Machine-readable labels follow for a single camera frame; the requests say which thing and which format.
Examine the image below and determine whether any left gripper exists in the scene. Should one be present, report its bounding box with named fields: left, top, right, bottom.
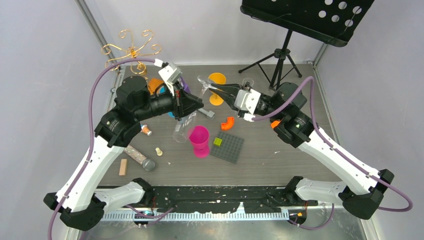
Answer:
left=135, top=80, right=205, bottom=121

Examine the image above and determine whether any clear wine glass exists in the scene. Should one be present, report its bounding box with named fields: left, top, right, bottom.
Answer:
left=172, top=75, right=212, bottom=143

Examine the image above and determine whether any blue plastic goblet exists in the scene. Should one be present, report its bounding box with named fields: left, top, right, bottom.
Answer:
left=155, top=85, right=174, bottom=118

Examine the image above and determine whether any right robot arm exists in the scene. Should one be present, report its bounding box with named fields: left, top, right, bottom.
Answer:
left=209, top=82, right=394, bottom=220

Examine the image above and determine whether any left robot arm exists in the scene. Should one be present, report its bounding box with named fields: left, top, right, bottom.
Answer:
left=43, top=76, right=204, bottom=231

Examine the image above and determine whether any purple metronome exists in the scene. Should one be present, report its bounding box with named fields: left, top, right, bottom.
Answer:
left=179, top=76, right=190, bottom=93

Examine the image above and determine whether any orange plastic goblet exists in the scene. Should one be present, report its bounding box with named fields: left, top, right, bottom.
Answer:
left=207, top=72, right=227, bottom=107

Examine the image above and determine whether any clear champagne flute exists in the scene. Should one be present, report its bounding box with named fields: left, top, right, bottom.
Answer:
left=242, top=77, right=254, bottom=90

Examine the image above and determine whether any grey plastic bar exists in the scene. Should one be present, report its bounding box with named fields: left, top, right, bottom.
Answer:
left=197, top=108, right=215, bottom=120

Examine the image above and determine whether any small orange curved piece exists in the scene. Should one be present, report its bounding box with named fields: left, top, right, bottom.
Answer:
left=221, top=116, right=235, bottom=131

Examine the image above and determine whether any magenta plastic goblet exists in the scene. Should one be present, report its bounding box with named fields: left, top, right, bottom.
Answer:
left=188, top=125, right=210, bottom=158

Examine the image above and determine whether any small clown figurine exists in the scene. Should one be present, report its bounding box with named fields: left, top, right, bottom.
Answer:
left=140, top=124, right=153, bottom=136

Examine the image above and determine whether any green lego brick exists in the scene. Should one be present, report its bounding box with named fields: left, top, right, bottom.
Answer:
left=213, top=137, right=223, bottom=147

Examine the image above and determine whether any orange curved track piece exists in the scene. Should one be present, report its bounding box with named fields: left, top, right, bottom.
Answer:
left=270, top=120, right=281, bottom=129

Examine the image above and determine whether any grey lego baseplate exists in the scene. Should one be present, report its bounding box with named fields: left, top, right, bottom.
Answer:
left=209, top=131, right=245, bottom=164

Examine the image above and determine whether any cream chess pawn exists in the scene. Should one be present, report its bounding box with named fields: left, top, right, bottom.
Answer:
left=155, top=147, right=163, bottom=156

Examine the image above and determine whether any glitter tube with cap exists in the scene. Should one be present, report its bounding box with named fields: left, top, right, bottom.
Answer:
left=123, top=145, right=156, bottom=172

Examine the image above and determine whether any small wooden block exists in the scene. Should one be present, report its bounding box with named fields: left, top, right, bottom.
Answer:
left=118, top=158, right=128, bottom=176

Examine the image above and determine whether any black music stand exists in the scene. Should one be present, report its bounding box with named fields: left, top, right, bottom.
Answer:
left=240, top=0, right=373, bottom=90

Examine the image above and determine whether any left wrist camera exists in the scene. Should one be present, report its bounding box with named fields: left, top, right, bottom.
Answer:
left=158, top=62, right=182, bottom=85

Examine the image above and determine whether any gold wire glass rack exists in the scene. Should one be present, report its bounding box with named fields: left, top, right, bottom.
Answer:
left=100, top=29, right=163, bottom=84

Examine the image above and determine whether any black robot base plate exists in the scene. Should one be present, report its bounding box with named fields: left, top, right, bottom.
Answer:
left=96, top=184, right=319, bottom=215

